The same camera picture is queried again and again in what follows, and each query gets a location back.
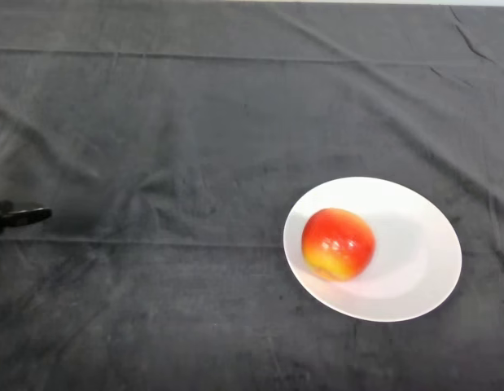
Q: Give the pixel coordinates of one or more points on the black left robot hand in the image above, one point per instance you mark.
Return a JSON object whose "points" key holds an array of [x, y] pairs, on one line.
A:
{"points": [[15, 217]]}

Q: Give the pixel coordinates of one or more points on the red yellow apple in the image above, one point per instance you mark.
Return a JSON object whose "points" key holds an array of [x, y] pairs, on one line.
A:
{"points": [[338, 244]]}

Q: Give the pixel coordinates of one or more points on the white round plate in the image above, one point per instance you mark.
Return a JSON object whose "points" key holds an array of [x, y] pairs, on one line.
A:
{"points": [[414, 252]]}

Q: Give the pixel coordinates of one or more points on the black table cloth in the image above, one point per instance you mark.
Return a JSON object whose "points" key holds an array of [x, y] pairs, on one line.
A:
{"points": [[235, 122]]}

